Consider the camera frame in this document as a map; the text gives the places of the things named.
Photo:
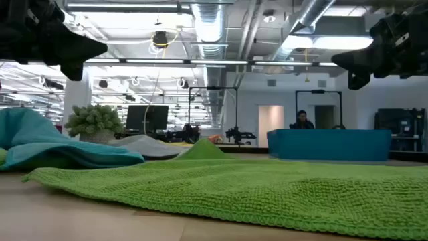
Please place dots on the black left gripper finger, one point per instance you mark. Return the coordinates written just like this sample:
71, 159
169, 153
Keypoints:
73, 72
77, 47

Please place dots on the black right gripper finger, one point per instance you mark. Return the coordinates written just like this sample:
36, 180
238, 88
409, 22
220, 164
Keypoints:
361, 60
355, 81

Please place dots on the turquoise microfiber towel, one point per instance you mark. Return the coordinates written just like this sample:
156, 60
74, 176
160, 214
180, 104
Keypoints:
50, 140

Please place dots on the grey microfiber towel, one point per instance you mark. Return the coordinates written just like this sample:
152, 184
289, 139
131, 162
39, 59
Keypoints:
147, 145

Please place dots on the black background robot arm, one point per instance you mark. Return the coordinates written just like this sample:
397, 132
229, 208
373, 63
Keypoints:
187, 132
239, 135

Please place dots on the white pillar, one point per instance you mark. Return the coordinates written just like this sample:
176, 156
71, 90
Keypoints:
77, 97

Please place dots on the green artificial potted plant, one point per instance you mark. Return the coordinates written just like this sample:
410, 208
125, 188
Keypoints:
93, 120

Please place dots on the black equipment rack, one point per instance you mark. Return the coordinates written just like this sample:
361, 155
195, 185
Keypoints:
401, 127

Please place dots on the person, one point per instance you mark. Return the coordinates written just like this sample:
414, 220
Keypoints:
302, 120

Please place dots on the teal tray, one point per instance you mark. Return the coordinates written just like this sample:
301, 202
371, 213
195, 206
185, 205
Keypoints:
327, 144

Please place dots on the black background monitor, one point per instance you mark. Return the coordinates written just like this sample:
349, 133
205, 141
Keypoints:
147, 117

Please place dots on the orange background object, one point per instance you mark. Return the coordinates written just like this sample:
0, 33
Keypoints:
215, 139

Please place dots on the black background rig frame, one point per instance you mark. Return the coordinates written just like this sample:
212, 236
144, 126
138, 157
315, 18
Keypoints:
317, 91
214, 88

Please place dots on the black aluminium table frame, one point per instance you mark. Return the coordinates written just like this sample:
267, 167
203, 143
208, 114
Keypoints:
244, 149

